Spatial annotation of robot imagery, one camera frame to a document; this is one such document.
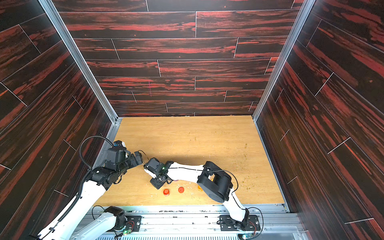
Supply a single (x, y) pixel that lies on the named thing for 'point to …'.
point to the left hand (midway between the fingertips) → (136, 156)
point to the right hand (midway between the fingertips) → (159, 179)
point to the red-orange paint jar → (166, 192)
